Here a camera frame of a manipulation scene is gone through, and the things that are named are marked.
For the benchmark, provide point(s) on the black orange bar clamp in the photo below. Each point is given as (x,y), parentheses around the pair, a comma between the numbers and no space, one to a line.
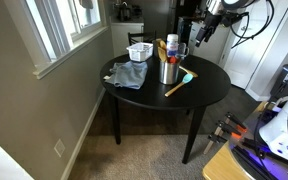
(227,128)
(215,140)
(233,120)

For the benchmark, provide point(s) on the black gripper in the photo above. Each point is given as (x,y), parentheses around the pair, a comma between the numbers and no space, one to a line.
(212,20)

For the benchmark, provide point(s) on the blue grey cloth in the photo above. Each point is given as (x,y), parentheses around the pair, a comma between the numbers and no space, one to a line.
(129,75)

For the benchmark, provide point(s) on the wooden robot mounting table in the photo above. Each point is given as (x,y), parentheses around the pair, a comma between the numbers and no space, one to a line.
(222,166)

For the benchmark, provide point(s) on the dark wooden spoon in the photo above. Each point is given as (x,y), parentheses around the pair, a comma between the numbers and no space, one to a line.
(157,45)

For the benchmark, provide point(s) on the white appliance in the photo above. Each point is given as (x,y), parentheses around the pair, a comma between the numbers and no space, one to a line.
(214,46)

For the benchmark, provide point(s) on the white kitchen cabinet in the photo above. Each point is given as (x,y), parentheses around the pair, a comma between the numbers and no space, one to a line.
(124,36)

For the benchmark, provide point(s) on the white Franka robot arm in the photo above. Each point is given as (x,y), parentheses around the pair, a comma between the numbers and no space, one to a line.
(284,133)

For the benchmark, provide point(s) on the steel utensil holder cup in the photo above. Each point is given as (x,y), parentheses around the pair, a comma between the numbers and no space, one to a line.
(169,72)

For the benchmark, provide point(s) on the red utensil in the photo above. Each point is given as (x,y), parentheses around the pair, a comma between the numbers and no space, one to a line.
(173,60)

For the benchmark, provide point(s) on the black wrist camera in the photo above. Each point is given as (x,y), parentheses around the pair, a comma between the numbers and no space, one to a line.
(234,18)

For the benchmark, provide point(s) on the white plastic basket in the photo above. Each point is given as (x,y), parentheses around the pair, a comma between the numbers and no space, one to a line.
(140,51)

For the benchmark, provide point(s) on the white bottle with blue label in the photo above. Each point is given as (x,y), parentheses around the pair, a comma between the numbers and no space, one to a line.
(172,45)

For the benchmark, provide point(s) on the black metal chair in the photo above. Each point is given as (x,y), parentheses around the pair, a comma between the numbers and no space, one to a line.
(142,37)

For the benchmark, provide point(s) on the long wooden spoon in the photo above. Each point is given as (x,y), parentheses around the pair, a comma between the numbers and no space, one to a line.
(163,44)

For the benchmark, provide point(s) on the light wooden spoon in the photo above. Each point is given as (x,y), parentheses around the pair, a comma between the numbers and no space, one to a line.
(189,71)

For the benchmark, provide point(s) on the round black table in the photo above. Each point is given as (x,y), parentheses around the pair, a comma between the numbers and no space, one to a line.
(200,88)

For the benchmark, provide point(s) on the white panel door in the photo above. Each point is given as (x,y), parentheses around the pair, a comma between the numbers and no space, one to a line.
(250,43)

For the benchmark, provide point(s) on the white framed window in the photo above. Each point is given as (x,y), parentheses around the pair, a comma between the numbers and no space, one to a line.
(59,25)

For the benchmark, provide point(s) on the clear glass mug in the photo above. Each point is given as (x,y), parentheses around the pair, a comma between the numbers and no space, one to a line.
(183,50)

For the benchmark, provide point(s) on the black coffee maker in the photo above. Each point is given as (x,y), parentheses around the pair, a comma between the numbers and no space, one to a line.
(123,11)

